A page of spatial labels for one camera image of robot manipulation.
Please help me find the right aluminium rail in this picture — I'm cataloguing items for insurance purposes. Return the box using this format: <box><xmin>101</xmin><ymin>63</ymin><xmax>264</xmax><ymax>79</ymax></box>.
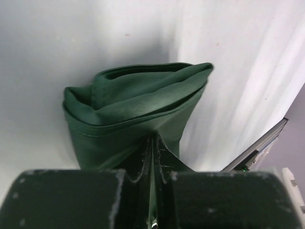
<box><xmin>221</xmin><ymin>117</ymin><xmax>289</xmax><ymax>172</ymax></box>

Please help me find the dark green cloth napkin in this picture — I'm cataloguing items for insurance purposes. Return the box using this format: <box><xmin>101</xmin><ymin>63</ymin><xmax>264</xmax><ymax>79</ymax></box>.
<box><xmin>62</xmin><ymin>62</ymin><xmax>214</xmax><ymax>169</ymax></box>

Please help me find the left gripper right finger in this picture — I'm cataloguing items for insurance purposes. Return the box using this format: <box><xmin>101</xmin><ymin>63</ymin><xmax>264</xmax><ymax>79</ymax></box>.
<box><xmin>153</xmin><ymin>135</ymin><xmax>194</xmax><ymax>229</ymax></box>

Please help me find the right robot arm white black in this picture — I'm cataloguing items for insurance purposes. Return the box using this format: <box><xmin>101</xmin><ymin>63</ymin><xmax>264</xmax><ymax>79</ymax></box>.
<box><xmin>271</xmin><ymin>167</ymin><xmax>305</xmax><ymax>219</ymax></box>

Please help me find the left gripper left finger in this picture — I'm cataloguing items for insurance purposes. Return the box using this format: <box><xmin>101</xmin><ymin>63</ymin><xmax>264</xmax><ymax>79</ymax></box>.
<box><xmin>114</xmin><ymin>136</ymin><xmax>153</xmax><ymax>229</ymax></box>

